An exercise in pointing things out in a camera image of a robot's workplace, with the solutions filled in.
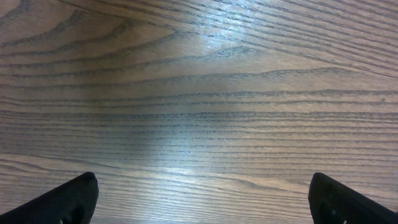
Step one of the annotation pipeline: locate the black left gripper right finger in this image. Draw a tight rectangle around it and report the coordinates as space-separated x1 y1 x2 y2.
308 172 397 224

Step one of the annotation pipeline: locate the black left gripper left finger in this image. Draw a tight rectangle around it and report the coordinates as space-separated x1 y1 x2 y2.
1 172 99 224

